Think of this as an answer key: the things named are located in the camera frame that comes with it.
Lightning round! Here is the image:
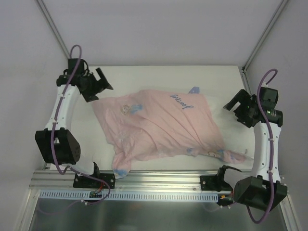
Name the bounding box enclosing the blue and pink printed pillowcase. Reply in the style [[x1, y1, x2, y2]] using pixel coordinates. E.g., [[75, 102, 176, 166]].
[[92, 90, 252, 179]]

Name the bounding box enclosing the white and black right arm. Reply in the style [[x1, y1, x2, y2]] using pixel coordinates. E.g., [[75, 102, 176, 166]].
[[216, 87, 287, 212]]

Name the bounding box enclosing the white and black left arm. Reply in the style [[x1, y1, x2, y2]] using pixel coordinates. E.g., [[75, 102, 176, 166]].
[[35, 58, 113, 188]]

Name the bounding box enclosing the shiny metal front plate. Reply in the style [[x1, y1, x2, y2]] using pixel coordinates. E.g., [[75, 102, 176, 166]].
[[29, 199, 287, 231]]

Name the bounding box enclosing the right aluminium corner post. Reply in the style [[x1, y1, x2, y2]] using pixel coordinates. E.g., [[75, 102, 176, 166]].
[[242, 0, 289, 73]]

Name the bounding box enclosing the aluminium corner post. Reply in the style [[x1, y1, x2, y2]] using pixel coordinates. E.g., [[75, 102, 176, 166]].
[[34, 0, 70, 67], [242, 0, 289, 73]]

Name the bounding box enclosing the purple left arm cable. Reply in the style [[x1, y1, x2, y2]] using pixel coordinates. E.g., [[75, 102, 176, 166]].
[[51, 45, 111, 198]]

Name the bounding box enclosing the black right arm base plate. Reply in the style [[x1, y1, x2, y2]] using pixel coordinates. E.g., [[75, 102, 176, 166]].
[[200, 175, 233, 192]]

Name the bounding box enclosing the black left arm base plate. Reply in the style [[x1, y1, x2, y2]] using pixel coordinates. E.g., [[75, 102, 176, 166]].
[[73, 173, 116, 189]]

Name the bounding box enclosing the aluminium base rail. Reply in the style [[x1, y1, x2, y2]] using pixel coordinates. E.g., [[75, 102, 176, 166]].
[[29, 170, 217, 193]]

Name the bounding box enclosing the left aluminium corner post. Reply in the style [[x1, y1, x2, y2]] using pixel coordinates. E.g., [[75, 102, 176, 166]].
[[34, 0, 70, 67]]

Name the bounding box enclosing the white slotted cable duct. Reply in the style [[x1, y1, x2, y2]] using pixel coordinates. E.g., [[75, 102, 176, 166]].
[[39, 190, 218, 203]]

